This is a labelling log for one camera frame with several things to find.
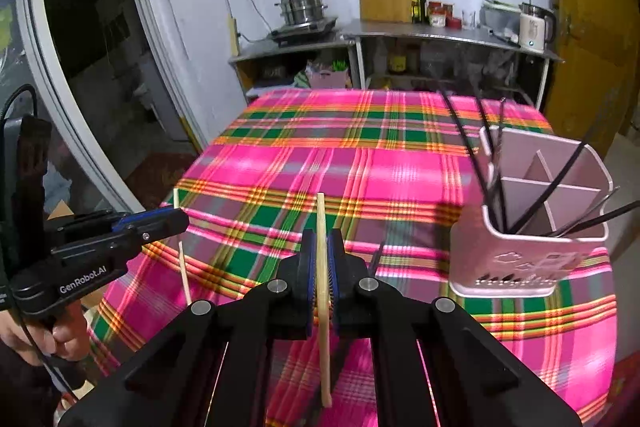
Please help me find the pale wooden chopstick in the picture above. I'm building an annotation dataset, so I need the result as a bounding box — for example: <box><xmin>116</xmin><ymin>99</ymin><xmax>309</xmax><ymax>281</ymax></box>
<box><xmin>316</xmin><ymin>193</ymin><xmax>332</xmax><ymax>407</ymax></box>

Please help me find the long black chopstick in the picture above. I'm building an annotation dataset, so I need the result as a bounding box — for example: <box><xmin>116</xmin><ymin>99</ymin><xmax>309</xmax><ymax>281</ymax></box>
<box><xmin>435</xmin><ymin>79</ymin><xmax>498</xmax><ymax>225</ymax></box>

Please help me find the black chopstick lone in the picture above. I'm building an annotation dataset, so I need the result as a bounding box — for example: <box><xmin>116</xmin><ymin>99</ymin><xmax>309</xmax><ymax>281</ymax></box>
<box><xmin>368</xmin><ymin>243</ymin><xmax>385</xmax><ymax>277</ymax></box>

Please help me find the steel kitchen counter table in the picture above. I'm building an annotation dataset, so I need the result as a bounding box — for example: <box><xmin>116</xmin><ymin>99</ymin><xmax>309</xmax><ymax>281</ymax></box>
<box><xmin>340</xmin><ymin>20</ymin><xmax>564</xmax><ymax>109</ymax></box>

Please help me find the person left hand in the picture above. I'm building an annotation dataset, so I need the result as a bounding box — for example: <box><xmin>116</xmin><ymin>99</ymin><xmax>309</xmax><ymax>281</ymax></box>
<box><xmin>1</xmin><ymin>301</ymin><xmax>90</xmax><ymax>366</ymax></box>

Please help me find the pink plaid tablecloth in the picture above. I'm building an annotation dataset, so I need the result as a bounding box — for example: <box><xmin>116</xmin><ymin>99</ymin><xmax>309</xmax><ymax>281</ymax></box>
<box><xmin>87</xmin><ymin>90</ymin><xmax>617</xmax><ymax>426</ymax></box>

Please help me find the pink utensil holder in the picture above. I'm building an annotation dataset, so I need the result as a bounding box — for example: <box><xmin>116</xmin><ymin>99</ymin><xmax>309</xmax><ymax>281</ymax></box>
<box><xmin>449</xmin><ymin>128</ymin><xmax>614</xmax><ymax>298</ymax></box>

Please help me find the low steel shelf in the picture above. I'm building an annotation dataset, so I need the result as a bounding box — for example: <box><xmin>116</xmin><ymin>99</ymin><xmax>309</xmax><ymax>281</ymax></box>
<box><xmin>229</xmin><ymin>32</ymin><xmax>361</xmax><ymax>102</ymax></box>

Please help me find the yellow wooden door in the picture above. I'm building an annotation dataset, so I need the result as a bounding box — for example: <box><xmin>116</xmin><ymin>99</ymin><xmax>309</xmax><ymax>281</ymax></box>
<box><xmin>544</xmin><ymin>0</ymin><xmax>639</xmax><ymax>157</ymax></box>

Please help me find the induction cooktop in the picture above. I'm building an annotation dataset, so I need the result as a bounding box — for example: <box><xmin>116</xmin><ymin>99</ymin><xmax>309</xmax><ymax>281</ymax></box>
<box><xmin>269</xmin><ymin>16</ymin><xmax>337</xmax><ymax>46</ymax></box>

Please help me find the red lidded jar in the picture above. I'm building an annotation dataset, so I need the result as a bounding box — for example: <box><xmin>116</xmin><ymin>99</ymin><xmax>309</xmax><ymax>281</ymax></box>
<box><xmin>427</xmin><ymin>1</ymin><xmax>452</xmax><ymax>27</ymax></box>

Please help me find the steel steamer pot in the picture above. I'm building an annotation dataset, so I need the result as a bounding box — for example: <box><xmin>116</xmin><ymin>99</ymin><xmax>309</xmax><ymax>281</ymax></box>
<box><xmin>276</xmin><ymin>0</ymin><xmax>326</xmax><ymax>26</ymax></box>

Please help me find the white electric kettle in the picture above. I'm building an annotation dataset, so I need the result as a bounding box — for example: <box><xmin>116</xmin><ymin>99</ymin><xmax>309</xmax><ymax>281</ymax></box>
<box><xmin>518</xmin><ymin>3</ymin><xmax>556</xmax><ymax>53</ymax></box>

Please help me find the power strip on wall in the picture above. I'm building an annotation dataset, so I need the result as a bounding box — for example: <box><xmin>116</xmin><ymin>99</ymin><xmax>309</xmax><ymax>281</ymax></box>
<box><xmin>227</xmin><ymin>15</ymin><xmax>240</xmax><ymax>57</ymax></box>

